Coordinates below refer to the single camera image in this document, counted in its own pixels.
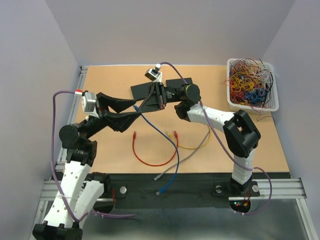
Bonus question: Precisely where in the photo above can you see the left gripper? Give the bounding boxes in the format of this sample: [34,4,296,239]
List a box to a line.
[81,92,142,139]

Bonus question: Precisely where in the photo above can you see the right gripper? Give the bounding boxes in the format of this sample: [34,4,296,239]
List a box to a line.
[136,81,182,113]

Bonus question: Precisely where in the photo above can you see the red ethernet cable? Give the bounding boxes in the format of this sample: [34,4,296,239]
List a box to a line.
[131,130,179,167]

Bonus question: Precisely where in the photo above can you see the blue ethernet cable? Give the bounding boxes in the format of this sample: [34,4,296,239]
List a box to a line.
[133,104,181,196]

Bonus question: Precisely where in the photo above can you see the black network switch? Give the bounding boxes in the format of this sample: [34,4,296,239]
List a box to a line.
[130,82,158,101]
[165,77,193,88]

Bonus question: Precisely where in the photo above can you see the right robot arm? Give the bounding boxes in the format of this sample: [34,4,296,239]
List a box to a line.
[135,82,261,195]

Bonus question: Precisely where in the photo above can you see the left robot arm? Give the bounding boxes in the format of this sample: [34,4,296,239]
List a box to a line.
[32,89,141,240]

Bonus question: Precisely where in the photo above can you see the white basket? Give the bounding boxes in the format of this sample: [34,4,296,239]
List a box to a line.
[223,58,279,114]

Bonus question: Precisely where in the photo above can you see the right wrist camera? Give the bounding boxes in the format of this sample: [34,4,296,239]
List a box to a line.
[144,63,163,83]

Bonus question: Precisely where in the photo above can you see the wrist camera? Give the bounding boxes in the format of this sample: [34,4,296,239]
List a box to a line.
[74,89,99,118]
[144,63,163,83]

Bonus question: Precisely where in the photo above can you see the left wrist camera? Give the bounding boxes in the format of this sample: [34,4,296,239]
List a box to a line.
[74,89,99,118]

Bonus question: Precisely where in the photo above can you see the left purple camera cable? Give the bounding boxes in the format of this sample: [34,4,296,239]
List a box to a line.
[50,89,138,223]

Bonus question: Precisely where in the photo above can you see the purple camera cable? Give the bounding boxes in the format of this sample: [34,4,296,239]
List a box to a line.
[159,61,273,216]
[50,89,138,223]

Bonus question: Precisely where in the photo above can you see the yellow ethernet cable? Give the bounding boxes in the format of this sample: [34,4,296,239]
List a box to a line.
[166,123,212,151]

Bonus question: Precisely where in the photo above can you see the aluminium left rail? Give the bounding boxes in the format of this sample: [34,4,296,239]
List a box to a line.
[50,66,89,172]

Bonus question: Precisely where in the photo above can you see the aluminium rail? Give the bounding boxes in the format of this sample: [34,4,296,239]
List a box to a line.
[40,178,307,201]
[50,66,89,172]

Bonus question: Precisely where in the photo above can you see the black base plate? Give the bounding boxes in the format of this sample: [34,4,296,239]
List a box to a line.
[93,172,267,213]

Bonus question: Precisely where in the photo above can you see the grey ethernet cable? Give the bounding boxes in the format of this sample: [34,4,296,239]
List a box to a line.
[153,129,211,181]

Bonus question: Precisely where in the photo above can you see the tangled coloured wires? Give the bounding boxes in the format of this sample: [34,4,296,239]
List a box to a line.
[219,58,279,122]

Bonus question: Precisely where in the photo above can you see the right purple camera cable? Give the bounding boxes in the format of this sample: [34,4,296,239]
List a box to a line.
[159,61,273,216]

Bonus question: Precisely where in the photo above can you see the aluminium front rail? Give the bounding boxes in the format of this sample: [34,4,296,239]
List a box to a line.
[40,178,307,201]

